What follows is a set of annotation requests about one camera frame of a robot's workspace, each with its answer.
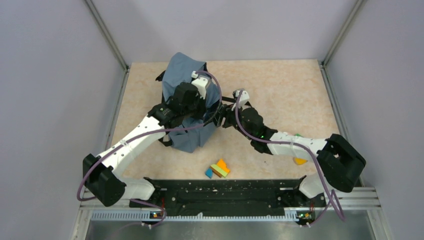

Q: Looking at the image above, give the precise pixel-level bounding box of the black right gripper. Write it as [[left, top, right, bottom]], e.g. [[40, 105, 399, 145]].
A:
[[209, 101, 254, 141]]

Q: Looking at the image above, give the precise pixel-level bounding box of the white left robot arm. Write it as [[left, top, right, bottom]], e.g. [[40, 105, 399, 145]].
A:
[[77, 77, 211, 207]]

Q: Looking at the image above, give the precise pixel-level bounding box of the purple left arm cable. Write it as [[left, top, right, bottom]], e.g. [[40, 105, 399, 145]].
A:
[[76, 70, 223, 229]]

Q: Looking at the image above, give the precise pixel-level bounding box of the blue student backpack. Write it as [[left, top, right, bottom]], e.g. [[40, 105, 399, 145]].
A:
[[155, 52, 235, 153]]

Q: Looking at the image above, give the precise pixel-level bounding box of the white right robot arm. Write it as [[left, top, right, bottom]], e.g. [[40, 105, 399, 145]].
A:
[[213, 104, 367, 206]]

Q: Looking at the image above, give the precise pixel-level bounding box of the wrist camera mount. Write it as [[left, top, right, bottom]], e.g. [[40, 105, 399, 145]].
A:
[[191, 71, 212, 100], [231, 88, 250, 111]]

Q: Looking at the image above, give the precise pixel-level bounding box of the aluminium frame rail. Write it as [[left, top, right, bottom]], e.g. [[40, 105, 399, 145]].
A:
[[321, 0, 368, 69], [82, 0, 130, 71]]

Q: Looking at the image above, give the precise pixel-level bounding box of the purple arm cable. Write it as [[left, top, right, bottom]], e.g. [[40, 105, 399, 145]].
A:
[[76, 70, 223, 229], [234, 90, 346, 228]]

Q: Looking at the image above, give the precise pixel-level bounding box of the green brown eraser block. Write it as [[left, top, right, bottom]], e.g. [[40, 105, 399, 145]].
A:
[[209, 164, 228, 178]]

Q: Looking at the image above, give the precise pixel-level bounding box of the aluminium frame rail right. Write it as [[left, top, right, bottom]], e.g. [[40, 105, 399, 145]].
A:
[[321, 0, 368, 69]]

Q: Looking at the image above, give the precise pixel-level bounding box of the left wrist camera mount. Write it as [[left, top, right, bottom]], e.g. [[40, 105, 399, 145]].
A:
[[191, 71, 212, 100]]

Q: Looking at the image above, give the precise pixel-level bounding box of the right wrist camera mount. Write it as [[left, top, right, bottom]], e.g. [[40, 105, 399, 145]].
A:
[[231, 88, 250, 111]]

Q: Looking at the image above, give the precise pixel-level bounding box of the aluminium frame rail left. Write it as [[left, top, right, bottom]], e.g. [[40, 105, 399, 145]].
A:
[[82, 0, 130, 71]]

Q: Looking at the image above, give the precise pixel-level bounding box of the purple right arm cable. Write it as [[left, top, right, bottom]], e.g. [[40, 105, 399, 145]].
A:
[[234, 90, 346, 228]]

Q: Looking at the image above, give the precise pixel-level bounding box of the orange eraser block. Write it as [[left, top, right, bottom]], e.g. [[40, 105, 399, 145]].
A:
[[216, 158, 230, 174]]

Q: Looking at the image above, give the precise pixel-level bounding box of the blue eraser wedge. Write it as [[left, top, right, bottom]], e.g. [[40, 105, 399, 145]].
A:
[[204, 168, 214, 179]]

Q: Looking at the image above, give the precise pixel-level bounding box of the yellow grey sharpener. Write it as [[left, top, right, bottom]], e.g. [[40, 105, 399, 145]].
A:
[[293, 157, 308, 166]]

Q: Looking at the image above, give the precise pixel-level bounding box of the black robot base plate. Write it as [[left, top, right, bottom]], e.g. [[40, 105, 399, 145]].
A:
[[147, 179, 326, 217]]

